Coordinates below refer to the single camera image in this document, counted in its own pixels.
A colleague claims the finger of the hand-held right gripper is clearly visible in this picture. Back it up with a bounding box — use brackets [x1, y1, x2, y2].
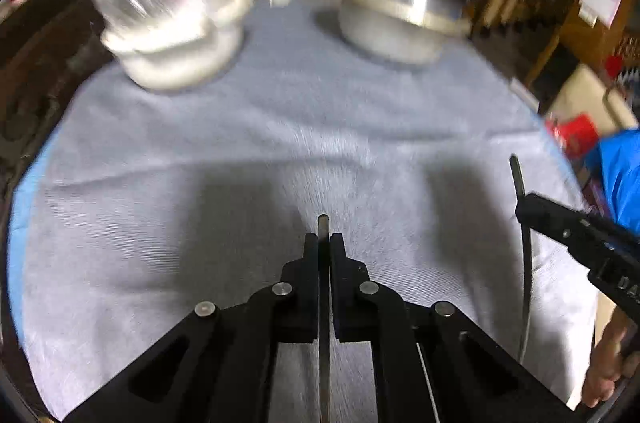
[515, 192, 617, 272]

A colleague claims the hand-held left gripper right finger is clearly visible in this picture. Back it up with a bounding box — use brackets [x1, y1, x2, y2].
[330, 233, 591, 423]

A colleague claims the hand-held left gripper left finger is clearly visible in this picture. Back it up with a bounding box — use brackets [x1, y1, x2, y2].
[64, 233, 320, 423]

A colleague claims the person's right hand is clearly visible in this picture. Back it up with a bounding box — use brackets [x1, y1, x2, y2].
[581, 303, 632, 409]

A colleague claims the person's blue clothing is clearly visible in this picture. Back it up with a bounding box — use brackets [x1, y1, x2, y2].
[585, 128, 640, 236]

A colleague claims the red box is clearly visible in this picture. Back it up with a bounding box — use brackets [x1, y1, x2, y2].
[546, 113, 601, 160]

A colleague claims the beige cardboard box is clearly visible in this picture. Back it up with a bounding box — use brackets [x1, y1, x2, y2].
[544, 63, 640, 140]

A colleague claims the grey towel cloth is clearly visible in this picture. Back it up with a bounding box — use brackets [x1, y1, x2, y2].
[20, 0, 601, 423]

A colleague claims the brown wooden cabinet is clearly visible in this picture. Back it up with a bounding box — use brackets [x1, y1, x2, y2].
[522, 0, 632, 90]

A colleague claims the large aluminium pot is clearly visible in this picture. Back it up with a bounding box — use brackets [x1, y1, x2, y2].
[339, 0, 447, 65]

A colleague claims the clear glass jar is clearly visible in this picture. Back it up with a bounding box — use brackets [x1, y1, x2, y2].
[100, 0, 257, 92]

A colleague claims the blue table mat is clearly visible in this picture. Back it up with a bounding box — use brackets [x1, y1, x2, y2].
[7, 118, 588, 354]

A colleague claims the dark carved wooden table rim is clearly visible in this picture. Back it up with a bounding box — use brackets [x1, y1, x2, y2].
[0, 0, 123, 189]

